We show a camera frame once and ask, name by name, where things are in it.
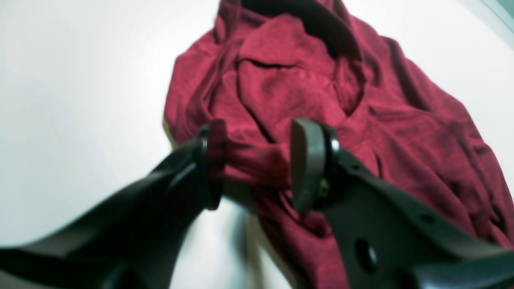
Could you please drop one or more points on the dark red t-shirt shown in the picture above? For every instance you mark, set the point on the dark red t-shirt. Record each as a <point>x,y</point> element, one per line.
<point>266,62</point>

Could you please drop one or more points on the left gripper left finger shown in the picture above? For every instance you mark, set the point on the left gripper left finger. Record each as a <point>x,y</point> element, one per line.
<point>132,239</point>

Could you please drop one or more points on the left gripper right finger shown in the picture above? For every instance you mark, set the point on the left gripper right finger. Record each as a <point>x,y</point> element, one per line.
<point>387,239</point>

